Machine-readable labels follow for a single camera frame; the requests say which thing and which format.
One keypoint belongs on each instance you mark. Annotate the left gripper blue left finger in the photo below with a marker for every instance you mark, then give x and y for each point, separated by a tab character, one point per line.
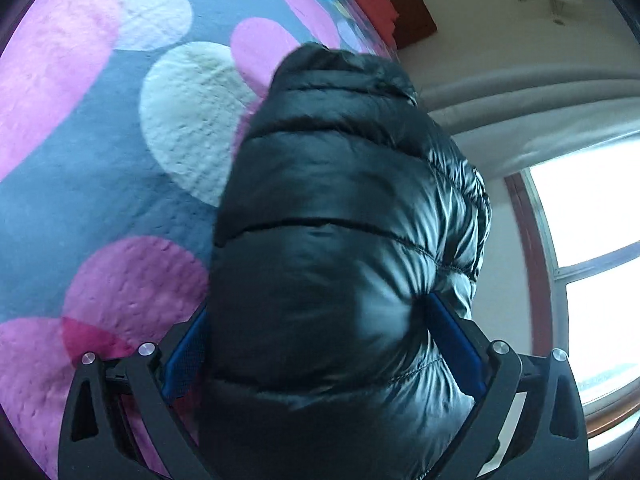
97	440

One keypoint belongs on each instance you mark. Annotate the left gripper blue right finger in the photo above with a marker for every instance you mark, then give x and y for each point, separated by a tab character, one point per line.
550	439

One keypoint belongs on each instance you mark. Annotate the black puffer jacket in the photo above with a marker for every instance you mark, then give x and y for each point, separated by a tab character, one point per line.
346	206

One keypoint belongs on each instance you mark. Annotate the colourful dotted bedspread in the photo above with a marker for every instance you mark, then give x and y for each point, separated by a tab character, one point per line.
119	123

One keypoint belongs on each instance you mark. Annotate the dark wooden headboard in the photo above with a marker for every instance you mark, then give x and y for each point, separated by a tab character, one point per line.
413	24

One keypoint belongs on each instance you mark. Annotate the right wall window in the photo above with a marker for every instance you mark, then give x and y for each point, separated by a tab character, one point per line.
578	217

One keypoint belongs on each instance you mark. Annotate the grey curtain right wall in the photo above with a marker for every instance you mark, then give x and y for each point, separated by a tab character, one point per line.
505	121

